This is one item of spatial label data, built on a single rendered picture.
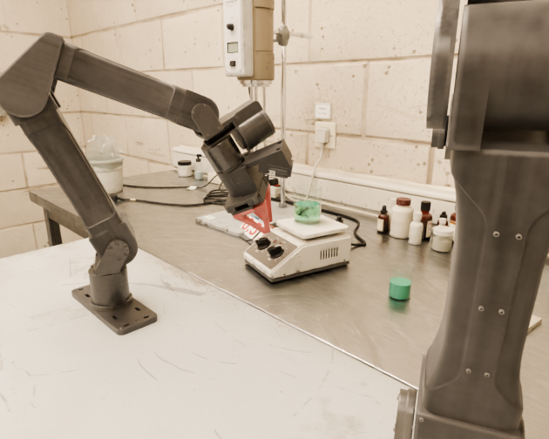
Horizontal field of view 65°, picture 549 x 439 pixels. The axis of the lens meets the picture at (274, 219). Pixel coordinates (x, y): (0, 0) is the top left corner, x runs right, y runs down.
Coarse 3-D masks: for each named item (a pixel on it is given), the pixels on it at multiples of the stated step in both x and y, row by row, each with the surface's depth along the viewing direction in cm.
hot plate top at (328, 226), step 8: (280, 224) 94; (288, 224) 93; (296, 224) 93; (320, 224) 93; (328, 224) 93; (336, 224) 93; (296, 232) 88; (304, 232) 88; (312, 232) 88; (320, 232) 88; (328, 232) 89; (336, 232) 90
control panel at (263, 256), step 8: (272, 232) 95; (272, 240) 92; (280, 240) 91; (248, 248) 94; (256, 248) 92; (288, 248) 87; (256, 256) 90; (264, 256) 89; (280, 256) 86; (264, 264) 86; (272, 264) 85
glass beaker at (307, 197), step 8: (304, 184) 95; (312, 184) 95; (296, 192) 91; (304, 192) 90; (312, 192) 90; (320, 192) 91; (296, 200) 91; (304, 200) 90; (312, 200) 90; (320, 200) 92; (296, 208) 92; (304, 208) 91; (312, 208) 91; (320, 208) 92; (296, 216) 92; (304, 216) 91; (312, 216) 91; (320, 216) 93; (304, 224) 92; (312, 224) 92
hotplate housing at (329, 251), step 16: (288, 240) 89; (304, 240) 88; (320, 240) 88; (336, 240) 90; (288, 256) 85; (304, 256) 87; (320, 256) 89; (336, 256) 91; (272, 272) 84; (288, 272) 86; (304, 272) 88
